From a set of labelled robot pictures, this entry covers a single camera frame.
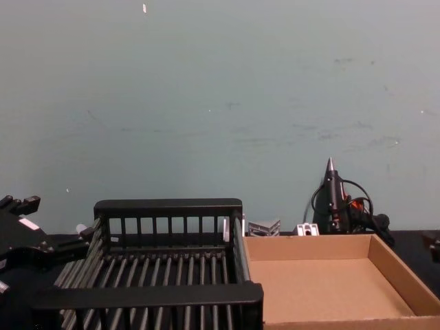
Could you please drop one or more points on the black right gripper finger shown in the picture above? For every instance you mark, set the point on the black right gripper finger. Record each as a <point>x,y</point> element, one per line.
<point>436,238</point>

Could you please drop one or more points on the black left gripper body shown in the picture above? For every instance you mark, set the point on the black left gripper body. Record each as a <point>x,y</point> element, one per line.
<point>20,237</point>

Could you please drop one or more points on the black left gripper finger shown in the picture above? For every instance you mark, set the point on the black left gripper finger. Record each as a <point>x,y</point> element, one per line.
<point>31,204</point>
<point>67,249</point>

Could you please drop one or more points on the black rack with steel bars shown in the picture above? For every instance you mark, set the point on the black rack with steel bars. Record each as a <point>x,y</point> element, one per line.
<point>165,206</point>

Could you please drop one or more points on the shallow brown cardboard tray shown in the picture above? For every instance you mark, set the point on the shallow brown cardboard tray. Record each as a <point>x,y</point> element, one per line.
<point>326,275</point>

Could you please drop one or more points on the small white block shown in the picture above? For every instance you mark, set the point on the small white block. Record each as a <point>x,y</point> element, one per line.
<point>225,229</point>

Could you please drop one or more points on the small white slotted bracket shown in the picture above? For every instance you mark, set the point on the small white slotted bracket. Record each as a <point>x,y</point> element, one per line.
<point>307,229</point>

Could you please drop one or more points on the silver metal angle bracket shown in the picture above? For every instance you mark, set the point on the silver metal angle bracket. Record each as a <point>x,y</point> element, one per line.
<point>263,228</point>

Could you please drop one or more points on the plain pale wall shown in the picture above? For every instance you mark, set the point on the plain pale wall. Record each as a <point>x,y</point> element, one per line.
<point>206,103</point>

